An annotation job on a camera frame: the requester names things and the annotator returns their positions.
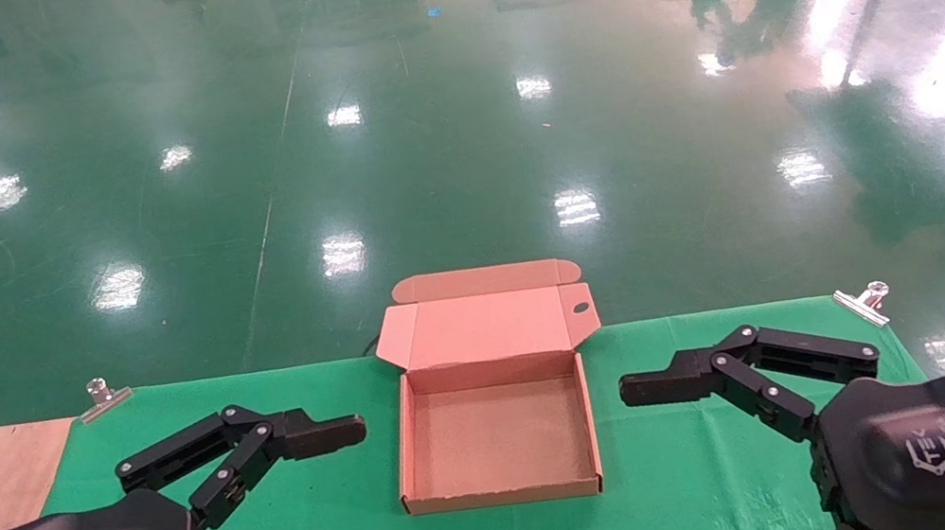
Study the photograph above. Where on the silver binder clip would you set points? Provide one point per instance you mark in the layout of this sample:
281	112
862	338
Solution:
863	303
103	399

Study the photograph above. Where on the green table cloth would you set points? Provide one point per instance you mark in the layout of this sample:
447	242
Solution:
333	519

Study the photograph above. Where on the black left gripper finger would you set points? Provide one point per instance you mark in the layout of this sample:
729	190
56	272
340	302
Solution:
319	435

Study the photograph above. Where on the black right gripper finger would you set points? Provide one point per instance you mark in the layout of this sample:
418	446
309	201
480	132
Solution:
665	381

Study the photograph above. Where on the open brown cardboard box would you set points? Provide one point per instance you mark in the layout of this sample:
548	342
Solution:
501	433

